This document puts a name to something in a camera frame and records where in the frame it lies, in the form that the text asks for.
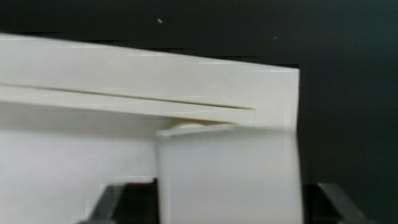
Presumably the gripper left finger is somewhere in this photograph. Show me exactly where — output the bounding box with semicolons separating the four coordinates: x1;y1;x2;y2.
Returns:
77;179;160;224

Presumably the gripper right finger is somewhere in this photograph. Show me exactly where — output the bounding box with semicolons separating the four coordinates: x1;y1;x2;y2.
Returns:
304;182;379;224

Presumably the white leg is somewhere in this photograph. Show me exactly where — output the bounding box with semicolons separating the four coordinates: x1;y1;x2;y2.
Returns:
157;125;304;224

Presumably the white square tabletop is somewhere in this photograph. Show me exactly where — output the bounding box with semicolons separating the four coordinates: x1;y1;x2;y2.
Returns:
0;33;299;224

